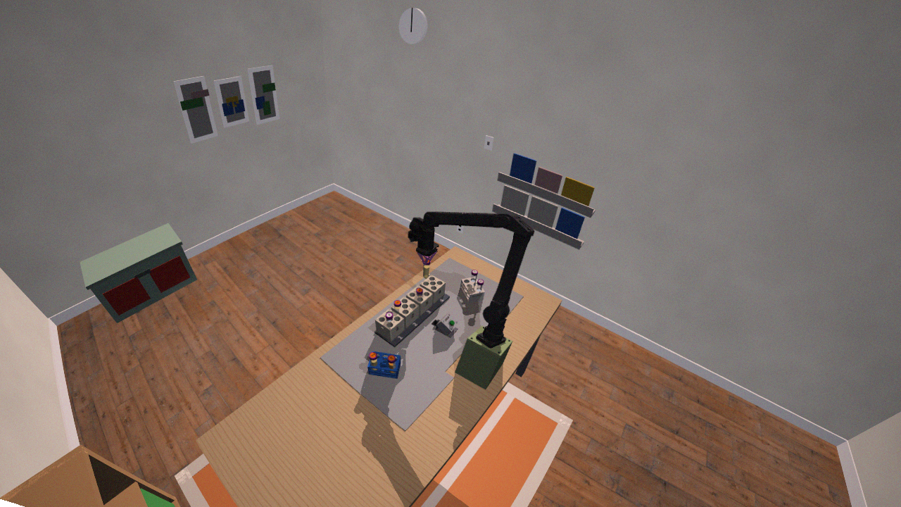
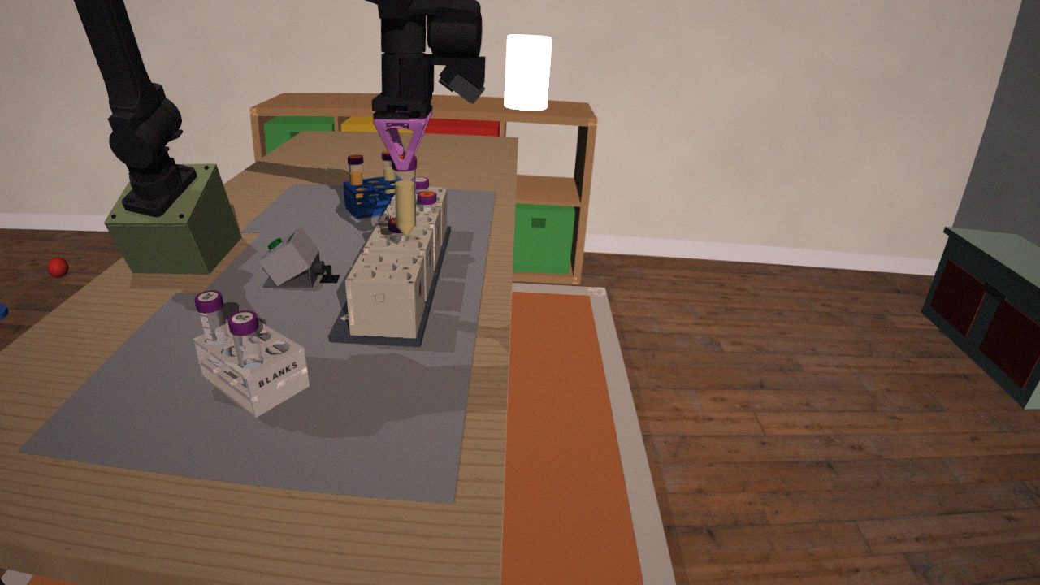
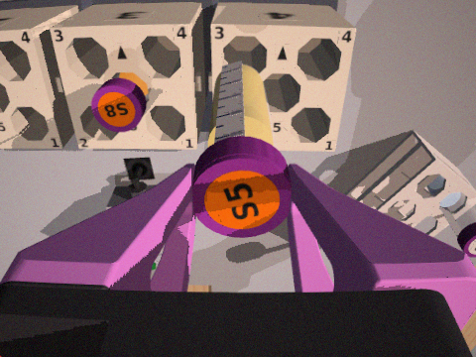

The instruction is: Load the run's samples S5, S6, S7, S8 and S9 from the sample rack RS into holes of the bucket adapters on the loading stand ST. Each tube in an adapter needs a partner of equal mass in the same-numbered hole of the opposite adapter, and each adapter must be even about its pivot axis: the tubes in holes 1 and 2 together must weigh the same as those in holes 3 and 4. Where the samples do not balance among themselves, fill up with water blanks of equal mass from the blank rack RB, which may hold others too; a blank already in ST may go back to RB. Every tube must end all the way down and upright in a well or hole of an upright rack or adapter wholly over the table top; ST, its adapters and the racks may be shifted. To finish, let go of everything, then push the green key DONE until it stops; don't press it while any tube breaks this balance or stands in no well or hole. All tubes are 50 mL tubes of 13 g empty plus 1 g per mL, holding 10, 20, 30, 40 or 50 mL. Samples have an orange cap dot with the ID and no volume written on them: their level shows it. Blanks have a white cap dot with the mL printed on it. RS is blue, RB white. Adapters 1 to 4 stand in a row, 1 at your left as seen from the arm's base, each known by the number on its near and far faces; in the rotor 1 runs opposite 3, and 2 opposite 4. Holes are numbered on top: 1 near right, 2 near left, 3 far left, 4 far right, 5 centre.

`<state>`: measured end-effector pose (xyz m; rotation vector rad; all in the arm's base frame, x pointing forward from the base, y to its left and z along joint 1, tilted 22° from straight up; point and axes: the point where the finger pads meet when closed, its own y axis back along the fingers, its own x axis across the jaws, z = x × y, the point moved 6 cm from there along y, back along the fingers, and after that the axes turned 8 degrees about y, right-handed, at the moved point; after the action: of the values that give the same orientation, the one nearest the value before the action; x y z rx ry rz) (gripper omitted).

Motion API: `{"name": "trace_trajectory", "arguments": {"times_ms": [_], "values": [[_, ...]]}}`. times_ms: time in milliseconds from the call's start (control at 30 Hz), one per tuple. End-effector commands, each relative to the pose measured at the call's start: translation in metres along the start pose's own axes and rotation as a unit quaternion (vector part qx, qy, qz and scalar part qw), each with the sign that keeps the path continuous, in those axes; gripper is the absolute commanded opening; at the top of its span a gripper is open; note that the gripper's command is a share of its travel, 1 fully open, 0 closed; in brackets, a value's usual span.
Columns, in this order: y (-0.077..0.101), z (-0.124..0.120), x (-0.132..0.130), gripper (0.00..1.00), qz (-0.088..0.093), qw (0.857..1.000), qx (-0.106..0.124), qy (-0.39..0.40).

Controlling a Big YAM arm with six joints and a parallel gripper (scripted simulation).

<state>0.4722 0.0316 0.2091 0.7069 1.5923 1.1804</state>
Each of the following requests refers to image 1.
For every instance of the blue tube rack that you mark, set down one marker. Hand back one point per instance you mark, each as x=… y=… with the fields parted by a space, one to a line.
x=383 y=366

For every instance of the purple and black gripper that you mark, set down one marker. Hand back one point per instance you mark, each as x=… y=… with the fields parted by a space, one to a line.
x=429 y=250

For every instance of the grey flat mat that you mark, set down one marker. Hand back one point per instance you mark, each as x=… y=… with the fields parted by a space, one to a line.
x=426 y=354

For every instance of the white button box with label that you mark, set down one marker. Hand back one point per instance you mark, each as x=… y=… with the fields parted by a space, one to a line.
x=447 y=325

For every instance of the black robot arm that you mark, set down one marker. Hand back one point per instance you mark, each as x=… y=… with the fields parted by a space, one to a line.
x=498 y=310

